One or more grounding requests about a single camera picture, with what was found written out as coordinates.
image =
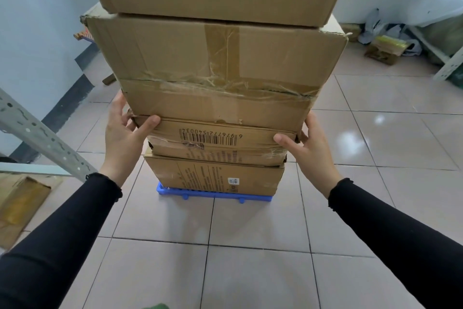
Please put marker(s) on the person's left hand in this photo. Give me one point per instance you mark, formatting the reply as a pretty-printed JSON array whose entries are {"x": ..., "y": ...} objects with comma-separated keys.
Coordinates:
[{"x": 121, "y": 146}]

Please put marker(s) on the person's right hand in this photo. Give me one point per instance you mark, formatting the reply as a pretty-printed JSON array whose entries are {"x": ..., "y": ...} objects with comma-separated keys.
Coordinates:
[{"x": 314, "y": 158}]

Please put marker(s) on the person's right thumb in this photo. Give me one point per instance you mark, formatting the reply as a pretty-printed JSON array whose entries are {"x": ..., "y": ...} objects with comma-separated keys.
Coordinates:
[{"x": 287, "y": 142}]

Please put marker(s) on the person's left thumb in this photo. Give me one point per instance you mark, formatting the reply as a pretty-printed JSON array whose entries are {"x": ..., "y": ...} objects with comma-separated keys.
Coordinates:
[{"x": 147, "y": 128}]

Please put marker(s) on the cardboard box with barcode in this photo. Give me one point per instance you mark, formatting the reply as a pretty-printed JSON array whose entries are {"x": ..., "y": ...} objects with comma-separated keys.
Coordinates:
[{"x": 217, "y": 140}]

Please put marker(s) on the person's right forearm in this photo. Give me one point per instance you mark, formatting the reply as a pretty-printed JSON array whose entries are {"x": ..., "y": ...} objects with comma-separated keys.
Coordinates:
[{"x": 398, "y": 240}]

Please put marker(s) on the person's left forearm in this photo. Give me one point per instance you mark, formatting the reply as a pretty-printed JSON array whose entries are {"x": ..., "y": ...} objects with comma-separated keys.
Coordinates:
[{"x": 54, "y": 243}]

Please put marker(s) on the wooden furniture leg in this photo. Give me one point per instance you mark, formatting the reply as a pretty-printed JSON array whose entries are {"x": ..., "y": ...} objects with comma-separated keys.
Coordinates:
[{"x": 109, "y": 79}]

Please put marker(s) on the large taped cardboard box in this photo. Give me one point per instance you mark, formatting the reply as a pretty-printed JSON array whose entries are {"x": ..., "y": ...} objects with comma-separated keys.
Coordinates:
[{"x": 181, "y": 59}]

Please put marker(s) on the cardboard box with small label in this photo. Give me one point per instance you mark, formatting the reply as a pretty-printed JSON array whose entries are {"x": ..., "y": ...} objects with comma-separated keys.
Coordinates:
[{"x": 209, "y": 175}]

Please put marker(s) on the blue plastic pallet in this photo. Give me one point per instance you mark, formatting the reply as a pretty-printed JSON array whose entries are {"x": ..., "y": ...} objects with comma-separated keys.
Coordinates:
[{"x": 202, "y": 194}]

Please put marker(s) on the grey perforated metal shelf upright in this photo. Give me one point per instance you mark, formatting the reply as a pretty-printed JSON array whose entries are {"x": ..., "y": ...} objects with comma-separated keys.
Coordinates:
[{"x": 39, "y": 135}]

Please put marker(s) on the colourful patterned item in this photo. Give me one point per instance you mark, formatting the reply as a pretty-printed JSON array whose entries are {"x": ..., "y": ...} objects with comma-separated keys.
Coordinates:
[{"x": 84, "y": 35}]

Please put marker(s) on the small brown cardboard piece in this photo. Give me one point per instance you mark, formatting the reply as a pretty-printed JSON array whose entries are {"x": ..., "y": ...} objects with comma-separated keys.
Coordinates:
[{"x": 351, "y": 31}]

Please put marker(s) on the small yellow-taped cardboard box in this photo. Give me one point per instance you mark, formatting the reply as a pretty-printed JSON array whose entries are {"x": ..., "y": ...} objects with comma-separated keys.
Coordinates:
[{"x": 386, "y": 49}]

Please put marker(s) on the crumpled grey plastic bag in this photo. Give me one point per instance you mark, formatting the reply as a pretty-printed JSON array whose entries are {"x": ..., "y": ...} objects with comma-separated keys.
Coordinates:
[{"x": 372, "y": 26}]

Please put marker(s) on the flattened brown cardboard box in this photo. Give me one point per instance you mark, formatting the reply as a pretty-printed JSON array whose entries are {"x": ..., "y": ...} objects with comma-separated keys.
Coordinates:
[{"x": 21, "y": 203}]

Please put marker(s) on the green object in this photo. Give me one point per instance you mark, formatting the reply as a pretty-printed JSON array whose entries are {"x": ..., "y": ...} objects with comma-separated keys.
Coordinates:
[{"x": 156, "y": 307}]

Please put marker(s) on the green woven sack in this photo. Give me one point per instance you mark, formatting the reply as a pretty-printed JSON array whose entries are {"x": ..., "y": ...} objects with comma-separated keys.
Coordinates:
[{"x": 445, "y": 35}]

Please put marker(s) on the clear plastic sheet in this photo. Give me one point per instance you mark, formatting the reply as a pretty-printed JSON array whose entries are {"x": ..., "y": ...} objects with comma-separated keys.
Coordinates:
[{"x": 434, "y": 1}]

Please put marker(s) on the white angled metal shelf frame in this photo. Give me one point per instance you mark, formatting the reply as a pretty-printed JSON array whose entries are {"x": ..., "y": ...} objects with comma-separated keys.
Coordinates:
[{"x": 446, "y": 61}]

